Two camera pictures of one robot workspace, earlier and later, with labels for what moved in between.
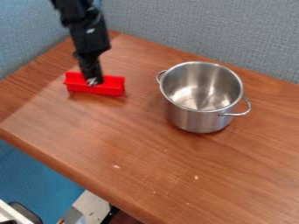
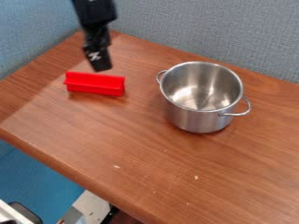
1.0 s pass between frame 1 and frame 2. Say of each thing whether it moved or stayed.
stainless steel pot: stayed
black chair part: stayed
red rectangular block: stayed
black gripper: moved
